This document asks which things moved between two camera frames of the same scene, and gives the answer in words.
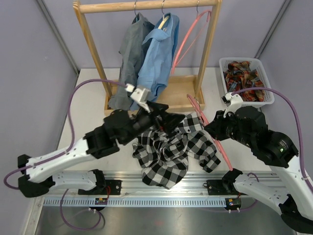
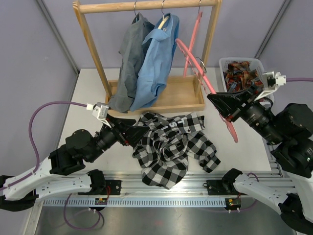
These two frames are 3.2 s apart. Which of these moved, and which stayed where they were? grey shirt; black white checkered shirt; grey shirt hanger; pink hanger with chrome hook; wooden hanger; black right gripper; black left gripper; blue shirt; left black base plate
Moved: black left gripper; pink hanger with chrome hook; black right gripper
Stayed: grey shirt hanger; wooden hanger; black white checkered shirt; left black base plate; blue shirt; grey shirt
